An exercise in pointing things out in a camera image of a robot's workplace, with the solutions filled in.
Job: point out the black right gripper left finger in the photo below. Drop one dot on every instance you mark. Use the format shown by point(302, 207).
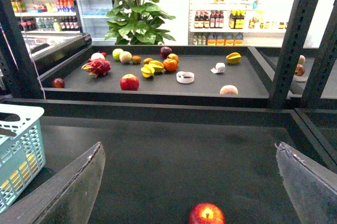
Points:
point(67, 197)

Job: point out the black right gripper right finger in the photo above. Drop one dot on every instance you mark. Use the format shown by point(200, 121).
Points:
point(310, 186)

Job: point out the light blue plastic basket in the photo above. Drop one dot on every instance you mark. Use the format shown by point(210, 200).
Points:
point(26, 138)

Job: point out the red yellow mango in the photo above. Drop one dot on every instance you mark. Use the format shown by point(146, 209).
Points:
point(173, 56)

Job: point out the red apple on table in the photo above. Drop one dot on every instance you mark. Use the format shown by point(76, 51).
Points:
point(206, 213)

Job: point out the dark red plum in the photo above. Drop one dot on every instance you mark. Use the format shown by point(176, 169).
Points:
point(58, 83)

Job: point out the fruit on right tray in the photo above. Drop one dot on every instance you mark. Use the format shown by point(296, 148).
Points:
point(300, 70)

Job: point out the black fruit tray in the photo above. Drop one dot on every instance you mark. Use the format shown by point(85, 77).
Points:
point(250, 79)

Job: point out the red apple on tray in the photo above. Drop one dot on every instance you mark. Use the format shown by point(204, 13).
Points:
point(129, 82)

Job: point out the pale peach front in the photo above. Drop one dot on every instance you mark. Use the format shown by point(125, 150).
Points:
point(229, 89)

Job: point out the red dragon fruit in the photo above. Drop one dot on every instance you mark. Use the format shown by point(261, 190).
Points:
point(97, 67)

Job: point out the white onion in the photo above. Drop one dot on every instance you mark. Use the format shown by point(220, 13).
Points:
point(96, 56)

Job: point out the yellow starfruit front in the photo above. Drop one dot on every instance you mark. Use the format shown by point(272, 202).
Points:
point(147, 71)

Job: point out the yellow starfruit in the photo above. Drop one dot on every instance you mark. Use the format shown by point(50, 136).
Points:
point(234, 58)
point(147, 71)
point(156, 65)

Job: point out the glass freezer case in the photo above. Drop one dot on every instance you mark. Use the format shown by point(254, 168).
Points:
point(47, 51)

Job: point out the green apple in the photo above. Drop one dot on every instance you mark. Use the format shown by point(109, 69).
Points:
point(116, 54)

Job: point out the pale round peach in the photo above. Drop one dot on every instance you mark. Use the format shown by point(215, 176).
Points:
point(125, 57)

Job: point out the crumpled white tape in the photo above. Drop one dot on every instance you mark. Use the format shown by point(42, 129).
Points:
point(219, 68)

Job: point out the yellow starfruit far right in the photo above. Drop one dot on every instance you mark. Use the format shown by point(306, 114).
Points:
point(234, 58)

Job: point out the brown kiwi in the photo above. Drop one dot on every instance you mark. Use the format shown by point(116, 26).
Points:
point(136, 60)

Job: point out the yellow starfruit behind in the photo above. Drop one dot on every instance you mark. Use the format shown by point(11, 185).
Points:
point(156, 65)

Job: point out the white tape roll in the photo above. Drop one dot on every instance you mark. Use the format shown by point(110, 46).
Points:
point(184, 77)

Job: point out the orange tangerine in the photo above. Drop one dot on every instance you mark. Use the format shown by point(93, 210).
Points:
point(170, 65)

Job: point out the dark purple passion fruit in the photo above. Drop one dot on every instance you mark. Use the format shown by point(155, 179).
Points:
point(165, 51)

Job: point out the green potted plant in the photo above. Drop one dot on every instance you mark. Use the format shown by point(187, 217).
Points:
point(137, 22)

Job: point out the left store shelf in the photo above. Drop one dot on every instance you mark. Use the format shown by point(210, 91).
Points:
point(47, 16)

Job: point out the store shelf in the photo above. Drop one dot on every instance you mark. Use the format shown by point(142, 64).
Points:
point(47, 16)
point(238, 22)

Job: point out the right store shelf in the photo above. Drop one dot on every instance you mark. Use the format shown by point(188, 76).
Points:
point(238, 22)

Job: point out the black metal post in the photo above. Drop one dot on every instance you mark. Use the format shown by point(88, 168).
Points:
point(18, 69)

